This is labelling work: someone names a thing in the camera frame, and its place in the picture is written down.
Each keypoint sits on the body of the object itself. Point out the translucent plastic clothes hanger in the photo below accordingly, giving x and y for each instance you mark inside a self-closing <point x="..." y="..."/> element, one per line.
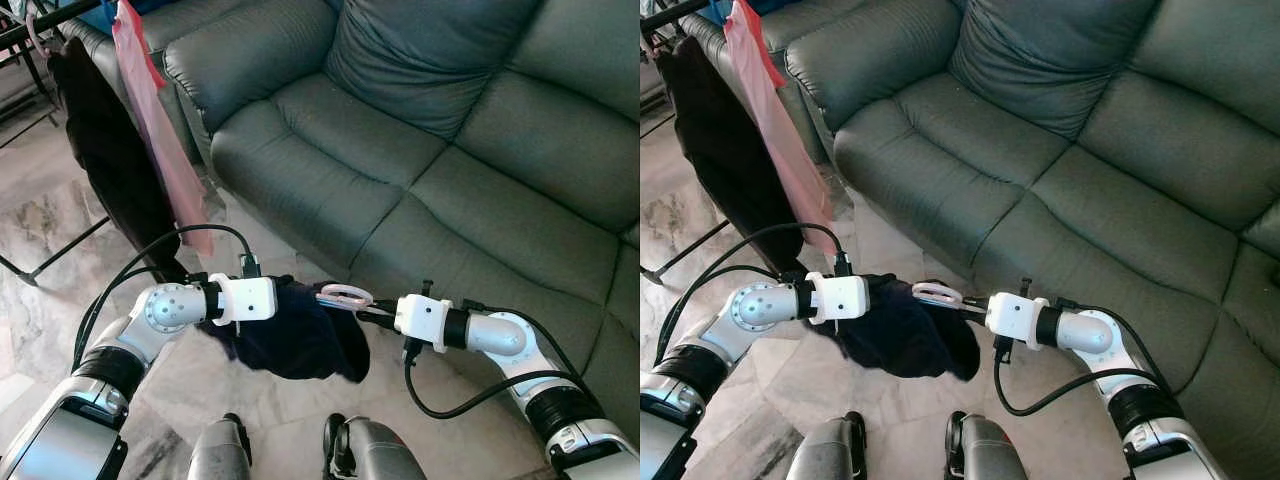
<point x="950" y="288"/>
<point x="358" y="291"/>

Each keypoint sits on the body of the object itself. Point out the silver right robot leg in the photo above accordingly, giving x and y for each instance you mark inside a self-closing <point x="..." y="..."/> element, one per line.
<point x="990" y="450"/>
<point x="380" y="450"/>

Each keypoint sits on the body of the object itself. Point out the grey-green leather sofa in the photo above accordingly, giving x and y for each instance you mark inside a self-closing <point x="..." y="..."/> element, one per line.
<point x="450" y="180"/>
<point x="1080" y="180"/>

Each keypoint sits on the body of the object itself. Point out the pink hanging garment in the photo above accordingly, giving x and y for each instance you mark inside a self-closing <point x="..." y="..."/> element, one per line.
<point x="150" y="130"/>
<point x="770" y="130"/>

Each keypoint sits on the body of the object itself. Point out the black hanging garment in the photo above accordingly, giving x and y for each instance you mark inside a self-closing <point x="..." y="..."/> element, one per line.
<point x="725" y="170"/>
<point x="110" y="170"/>

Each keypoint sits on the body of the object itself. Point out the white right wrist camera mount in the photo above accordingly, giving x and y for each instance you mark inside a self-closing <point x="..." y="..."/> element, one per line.
<point x="1012" y="316"/>
<point x="420" y="318"/>

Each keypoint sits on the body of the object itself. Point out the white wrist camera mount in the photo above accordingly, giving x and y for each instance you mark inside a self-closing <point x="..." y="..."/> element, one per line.
<point x="1012" y="316"/>
<point x="245" y="300"/>
<point x="420" y="318"/>
<point x="840" y="297"/>

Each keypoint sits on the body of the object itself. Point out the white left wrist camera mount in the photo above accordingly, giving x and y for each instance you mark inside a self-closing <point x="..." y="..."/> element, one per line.
<point x="245" y="300"/>
<point x="840" y="297"/>

